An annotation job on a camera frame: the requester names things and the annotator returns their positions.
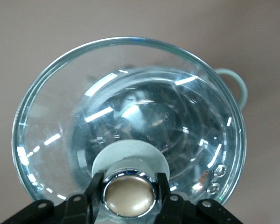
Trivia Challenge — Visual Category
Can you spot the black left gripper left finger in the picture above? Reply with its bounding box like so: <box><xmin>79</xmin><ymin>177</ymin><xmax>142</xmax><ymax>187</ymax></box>
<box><xmin>65</xmin><ymin>172</ymin><xmax>105</xmax><ymax>224</ymax></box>

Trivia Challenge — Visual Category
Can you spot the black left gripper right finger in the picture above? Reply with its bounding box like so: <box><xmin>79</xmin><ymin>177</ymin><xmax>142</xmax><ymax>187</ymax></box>
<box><xmin>155</xmin><ymin>172</ymin><xmax>189</xmax><ymax>224</ymax></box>

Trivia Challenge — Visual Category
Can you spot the steel pot with grey handles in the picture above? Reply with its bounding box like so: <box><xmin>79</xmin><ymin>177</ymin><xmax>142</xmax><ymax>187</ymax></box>
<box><xmin>67</xmin><ymin>66</ymin><xmax>249</xmax><ymax>203</ymax></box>

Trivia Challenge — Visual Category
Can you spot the brown table mat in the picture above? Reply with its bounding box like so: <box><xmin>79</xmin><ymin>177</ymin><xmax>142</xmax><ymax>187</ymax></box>
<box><xmin>0</xmin><ymin>0</ymin><xmax>280</xmax><ymax>224</ymax></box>

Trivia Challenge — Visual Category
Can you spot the glass lid with gold knob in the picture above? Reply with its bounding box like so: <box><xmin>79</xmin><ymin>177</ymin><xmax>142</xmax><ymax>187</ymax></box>
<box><xmin>11</xmin><ymin>36</ymin><xmax>247</xmax><ymax>224</ymax></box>

